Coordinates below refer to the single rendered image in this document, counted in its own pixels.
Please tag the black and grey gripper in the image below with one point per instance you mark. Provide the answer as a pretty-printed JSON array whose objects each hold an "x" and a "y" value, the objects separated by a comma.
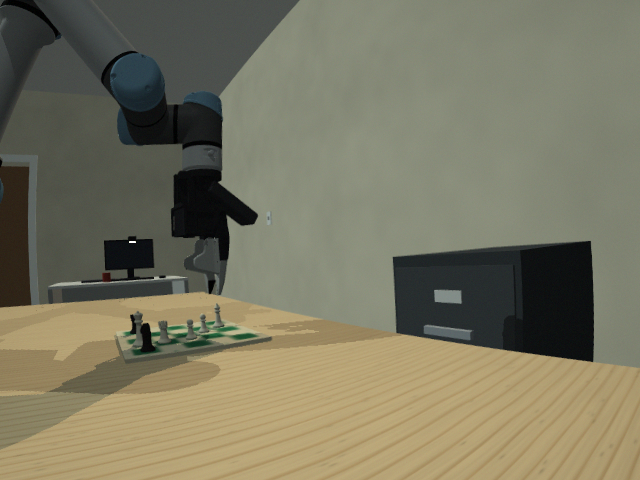
[{"x": 192, "y": 220}]

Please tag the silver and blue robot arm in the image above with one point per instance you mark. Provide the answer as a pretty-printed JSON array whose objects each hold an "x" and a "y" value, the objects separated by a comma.
[{"x": 135, "y": 80}]

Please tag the green and cream chessboard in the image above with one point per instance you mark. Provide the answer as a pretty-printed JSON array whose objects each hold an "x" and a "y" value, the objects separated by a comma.
[{"x": 228, "y": 336}]

